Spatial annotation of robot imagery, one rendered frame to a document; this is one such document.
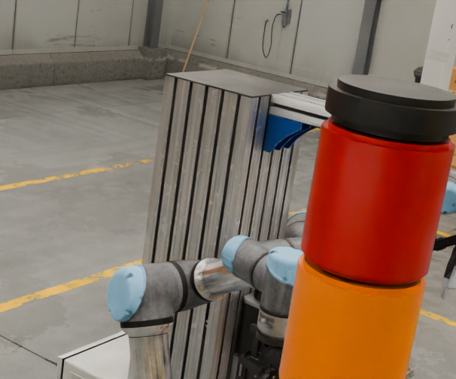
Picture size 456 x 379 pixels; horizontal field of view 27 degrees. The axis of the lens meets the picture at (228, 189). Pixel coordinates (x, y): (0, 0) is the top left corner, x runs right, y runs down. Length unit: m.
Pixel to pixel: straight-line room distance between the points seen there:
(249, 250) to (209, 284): 0.33
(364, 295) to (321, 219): 0.03
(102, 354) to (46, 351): 2.75
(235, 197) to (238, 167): 0.07
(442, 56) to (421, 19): 7.20
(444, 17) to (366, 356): 4.80
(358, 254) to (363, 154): 0.04
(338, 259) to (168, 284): 1.71
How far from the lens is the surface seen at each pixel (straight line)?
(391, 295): 0.35
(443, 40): 5.13
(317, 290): 0.35
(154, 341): 2.05
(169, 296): 2.05
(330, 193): 0.34
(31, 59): 12.36
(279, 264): 1.65
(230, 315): 2.28
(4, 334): 5.50
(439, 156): 0.34
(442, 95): 0.35
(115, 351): 2.62
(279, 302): 1.67
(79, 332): 5.58
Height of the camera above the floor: 2.39
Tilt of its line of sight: 16 degrees down
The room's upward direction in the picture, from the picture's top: 8 degrees clockwise
